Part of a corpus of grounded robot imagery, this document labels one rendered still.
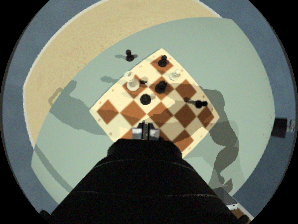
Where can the chessboard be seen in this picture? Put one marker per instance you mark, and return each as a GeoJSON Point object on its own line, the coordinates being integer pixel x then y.
{"type": "Point", "coordinates": [174, 112]}

